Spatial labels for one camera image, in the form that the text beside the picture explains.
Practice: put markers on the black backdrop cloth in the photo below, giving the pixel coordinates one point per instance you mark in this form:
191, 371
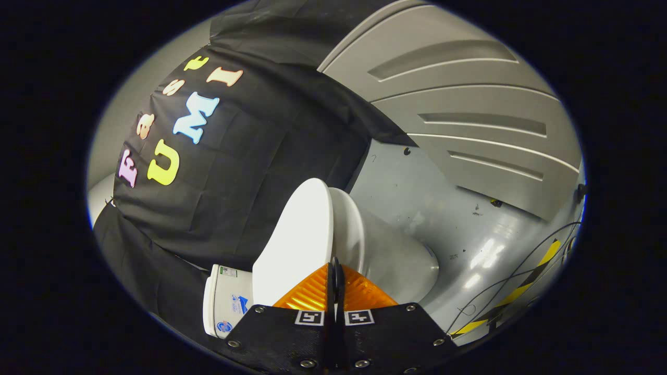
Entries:
250, 177

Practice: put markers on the yellow black hazard tape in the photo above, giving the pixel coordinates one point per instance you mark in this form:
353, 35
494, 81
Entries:
521, 289

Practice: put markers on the white toilet tank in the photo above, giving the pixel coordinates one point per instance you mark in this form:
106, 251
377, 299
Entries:
226, 302

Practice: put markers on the white toilet bowl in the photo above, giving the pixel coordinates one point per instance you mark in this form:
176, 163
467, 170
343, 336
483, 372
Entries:
401, 265

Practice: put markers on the grey panelled door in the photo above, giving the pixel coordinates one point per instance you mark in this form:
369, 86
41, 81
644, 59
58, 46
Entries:
469, 104

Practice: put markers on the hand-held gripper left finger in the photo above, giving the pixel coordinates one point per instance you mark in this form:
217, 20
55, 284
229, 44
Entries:
276, 338

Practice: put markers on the white toilet lid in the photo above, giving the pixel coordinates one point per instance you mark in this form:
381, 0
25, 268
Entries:
297, 245

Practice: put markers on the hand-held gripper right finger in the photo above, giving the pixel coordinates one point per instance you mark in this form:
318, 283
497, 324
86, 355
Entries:
391, 338

